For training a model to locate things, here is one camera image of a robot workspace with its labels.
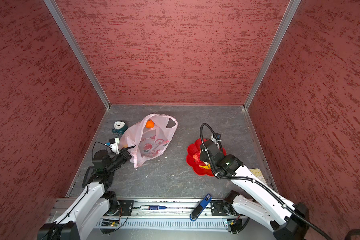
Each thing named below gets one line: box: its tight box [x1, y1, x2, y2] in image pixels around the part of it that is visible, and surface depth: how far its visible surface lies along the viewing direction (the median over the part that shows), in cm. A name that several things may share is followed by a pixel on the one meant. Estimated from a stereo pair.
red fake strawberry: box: [193, 153, 200, 162], surface depth 89 cm
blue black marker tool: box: [189, 194, 213, 222], surface depth 75 cm
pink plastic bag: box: [119, 113, 178, 168], surface depth 88 cm
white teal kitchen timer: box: [112, 121, 128, 136], surface depth 105 cm
